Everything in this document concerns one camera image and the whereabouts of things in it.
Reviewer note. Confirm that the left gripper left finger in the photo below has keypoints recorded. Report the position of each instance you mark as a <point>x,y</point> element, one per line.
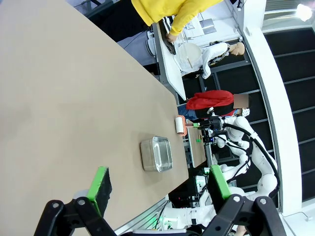
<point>98,191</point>

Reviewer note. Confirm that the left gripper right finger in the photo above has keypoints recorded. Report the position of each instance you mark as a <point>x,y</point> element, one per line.
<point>219,189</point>

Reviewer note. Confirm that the black green finger of the right gripper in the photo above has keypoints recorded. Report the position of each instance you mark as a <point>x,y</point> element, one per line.
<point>198,125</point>

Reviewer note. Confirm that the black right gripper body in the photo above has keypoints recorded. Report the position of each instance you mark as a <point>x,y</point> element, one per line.
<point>213,123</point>

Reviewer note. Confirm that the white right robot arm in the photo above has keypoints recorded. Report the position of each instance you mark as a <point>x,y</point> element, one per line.
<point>267,180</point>

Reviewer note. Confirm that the yellow sleeved forearm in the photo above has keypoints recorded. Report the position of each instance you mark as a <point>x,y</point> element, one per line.
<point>183,22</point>

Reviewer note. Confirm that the person bare hand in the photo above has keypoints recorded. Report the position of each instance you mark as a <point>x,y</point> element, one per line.
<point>171,37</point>

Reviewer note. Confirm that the seated person in red jacket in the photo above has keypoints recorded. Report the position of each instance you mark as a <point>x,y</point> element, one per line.
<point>211,102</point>

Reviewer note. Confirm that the small brown background table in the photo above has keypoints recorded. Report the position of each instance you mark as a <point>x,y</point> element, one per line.
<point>197,152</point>

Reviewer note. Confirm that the rectangular stainless steel container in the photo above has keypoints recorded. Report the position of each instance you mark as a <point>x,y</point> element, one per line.
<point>156,155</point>

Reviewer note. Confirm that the white side table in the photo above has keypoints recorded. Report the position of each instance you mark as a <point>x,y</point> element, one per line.
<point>172,73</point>

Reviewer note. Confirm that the white building pillar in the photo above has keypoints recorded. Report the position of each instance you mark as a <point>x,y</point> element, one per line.
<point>275,110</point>

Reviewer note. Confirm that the mannequin in white shirt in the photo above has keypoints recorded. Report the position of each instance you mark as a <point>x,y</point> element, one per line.
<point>216,55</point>

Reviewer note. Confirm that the white round disc with stick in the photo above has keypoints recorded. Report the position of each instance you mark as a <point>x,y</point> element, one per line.
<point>189,55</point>

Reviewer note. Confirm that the person torso in yellow hoodie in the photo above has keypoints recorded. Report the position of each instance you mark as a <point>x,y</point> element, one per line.
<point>157,9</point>

